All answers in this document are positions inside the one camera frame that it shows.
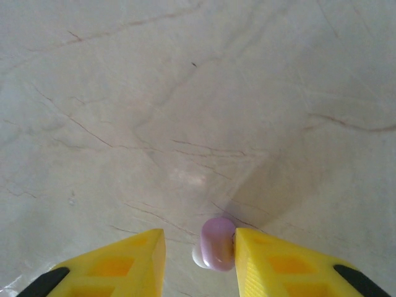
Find purple wireless earbud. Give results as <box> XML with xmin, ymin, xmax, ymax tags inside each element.
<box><xmin>191</xmin><ymin>217</ymin><xmax>236</xmax><ymax>272</ymax></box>

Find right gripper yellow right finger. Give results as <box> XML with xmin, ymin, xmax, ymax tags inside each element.
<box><xmin>234</xmin><ymin>227</ymin><xmax>395</xmax><ymax>297</ymax></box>

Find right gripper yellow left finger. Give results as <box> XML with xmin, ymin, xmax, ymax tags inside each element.
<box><xmin>18</xmin><ymin>228</ymin><xmax>167</xmax><ymax>297</ymax></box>

